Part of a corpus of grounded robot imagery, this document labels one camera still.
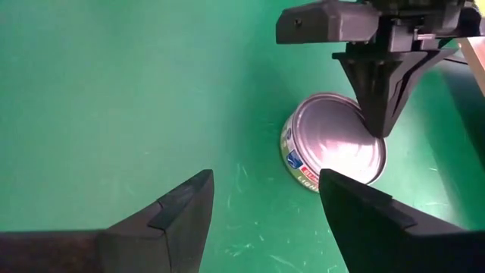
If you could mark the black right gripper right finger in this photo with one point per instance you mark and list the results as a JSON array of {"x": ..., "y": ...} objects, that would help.
[{"x": 398, "y": 246}]

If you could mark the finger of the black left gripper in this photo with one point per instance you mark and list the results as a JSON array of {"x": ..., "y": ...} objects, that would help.
[
  {"x": 373, "y": 87},
  {"x": 413, "y": 64}
]

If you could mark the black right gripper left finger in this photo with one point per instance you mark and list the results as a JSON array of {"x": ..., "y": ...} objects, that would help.
[{"x": 132, "y": 246}]

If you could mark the silver-lid green-label tuna can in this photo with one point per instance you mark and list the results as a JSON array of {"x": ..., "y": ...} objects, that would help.
[{"x": 333, "y": 144}]

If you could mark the wooden shelf board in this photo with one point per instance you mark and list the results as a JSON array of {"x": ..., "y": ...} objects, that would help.
[{"x": 477, "y": 60}]

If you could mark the green table mat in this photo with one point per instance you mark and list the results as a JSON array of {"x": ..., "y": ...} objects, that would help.
[{"x": 113, "y": 113}]

